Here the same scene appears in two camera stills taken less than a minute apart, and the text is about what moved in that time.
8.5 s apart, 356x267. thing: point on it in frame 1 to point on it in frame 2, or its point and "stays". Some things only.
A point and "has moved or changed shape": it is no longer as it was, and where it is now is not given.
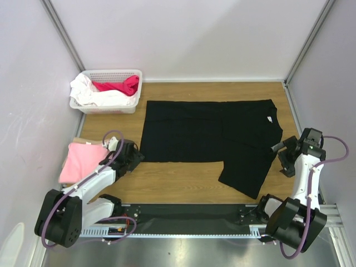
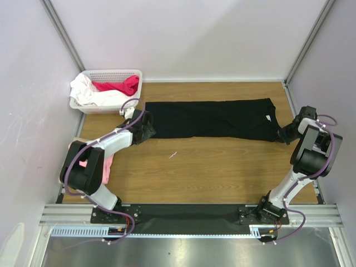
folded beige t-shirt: x=88 y=141 stays
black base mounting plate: x=192 y=218 stays
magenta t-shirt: x=129 y=86 stays
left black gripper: x=137 y=157 to x=149 y=132
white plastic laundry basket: x=99 y=75 stays
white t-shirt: x=83 y=90 stays
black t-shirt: x=242 y=134 has moved or changed shape
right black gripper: x=287 y=157 to x=289 y=132
